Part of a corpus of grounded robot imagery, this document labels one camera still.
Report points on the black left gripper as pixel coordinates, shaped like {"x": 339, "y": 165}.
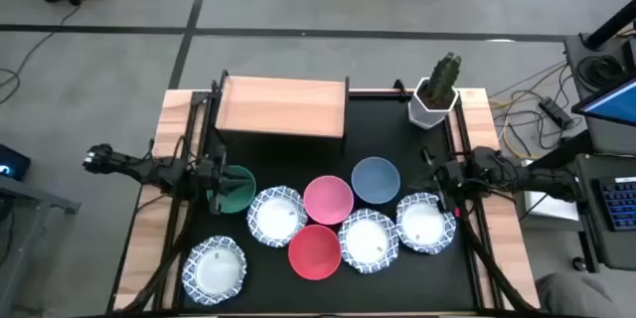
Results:
{"x": 211, "y": 175}

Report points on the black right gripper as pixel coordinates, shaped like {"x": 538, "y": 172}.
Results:
{"x": 449, "y": 179}

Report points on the green plastic bowl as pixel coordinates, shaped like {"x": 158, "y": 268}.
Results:
{"x": 246, "y": 200}

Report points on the blue plastic bowl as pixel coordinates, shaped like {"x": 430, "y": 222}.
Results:
{"x": 375, "y": 181}

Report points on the blue patterned paper bowl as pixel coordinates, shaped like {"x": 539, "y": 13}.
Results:
{"x": 422, "y": 223}
{"x": 275, "y": 218}
{"x": 216, "y": 273}
{"x": 367, "y": 243}

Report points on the pink plastic bowl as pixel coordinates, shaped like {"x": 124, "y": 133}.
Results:
{"x": 328, "y": 201}

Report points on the red plastic bowl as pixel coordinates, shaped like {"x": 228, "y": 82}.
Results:
{"x": 314, "y": 253}

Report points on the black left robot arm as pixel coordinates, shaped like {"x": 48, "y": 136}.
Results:
{"x": 129, "y": 164}

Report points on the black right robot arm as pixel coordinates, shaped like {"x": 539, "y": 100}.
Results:
{"x": 536, "y": 179}

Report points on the small red button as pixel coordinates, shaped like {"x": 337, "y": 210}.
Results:
{"x": 456, "y": 211}

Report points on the white hexagonal plant pot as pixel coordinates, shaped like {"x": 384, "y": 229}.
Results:
{"x": 422, "y": 116}

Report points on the black clamp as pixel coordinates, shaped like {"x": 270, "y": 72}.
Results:
{"x": 398, "y": 85}

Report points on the black table mat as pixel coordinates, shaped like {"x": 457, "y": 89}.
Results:
{"x": 422, "y": 283}

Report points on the green cactus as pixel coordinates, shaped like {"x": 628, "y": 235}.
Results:
{"x": 443, "y": 79}

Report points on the white paper sheet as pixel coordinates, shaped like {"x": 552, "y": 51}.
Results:
{"x": 546, "y": 209}

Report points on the black power strip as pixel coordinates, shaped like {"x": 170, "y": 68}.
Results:
{"x": 555, "y": 111}

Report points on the black diagonal bar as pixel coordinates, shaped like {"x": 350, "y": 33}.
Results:
{"x": 571, "y": 149}

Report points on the person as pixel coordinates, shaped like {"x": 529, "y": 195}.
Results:
{"x": 576, "y": 298}

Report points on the grey monitor desk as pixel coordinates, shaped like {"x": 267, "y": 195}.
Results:
{"x": 611, "y": 135}

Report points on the black backlit keyboard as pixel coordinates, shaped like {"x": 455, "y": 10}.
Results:
{"x": 621, "y": 204}

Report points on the grey keyboard desk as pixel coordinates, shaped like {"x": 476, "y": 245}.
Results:
{"x": 616, "y": 248}

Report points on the grey metal desk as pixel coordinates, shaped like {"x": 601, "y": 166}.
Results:
{"x": 30, "y": 195}

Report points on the computer monitor with blue screen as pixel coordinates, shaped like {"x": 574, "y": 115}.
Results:
{"x": 616, "y": 104}

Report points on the black device with blue light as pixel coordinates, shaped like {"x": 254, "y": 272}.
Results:
{"x": 12, "y": 161}

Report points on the black pole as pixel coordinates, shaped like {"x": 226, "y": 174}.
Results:
{"x": 611, "y": 25}

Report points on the black aluminium table frame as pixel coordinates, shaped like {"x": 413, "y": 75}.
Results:
{"x": 199, "y": 97}

